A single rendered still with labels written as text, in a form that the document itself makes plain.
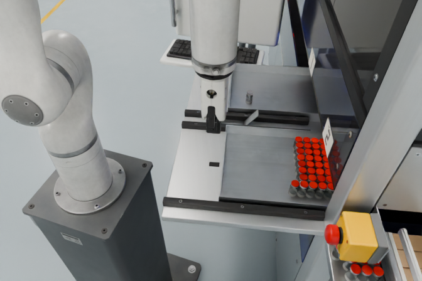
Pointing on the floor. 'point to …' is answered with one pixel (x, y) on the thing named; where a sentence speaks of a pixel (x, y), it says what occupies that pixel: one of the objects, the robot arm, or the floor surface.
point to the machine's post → (377, 142)
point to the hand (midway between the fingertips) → (213, 124)
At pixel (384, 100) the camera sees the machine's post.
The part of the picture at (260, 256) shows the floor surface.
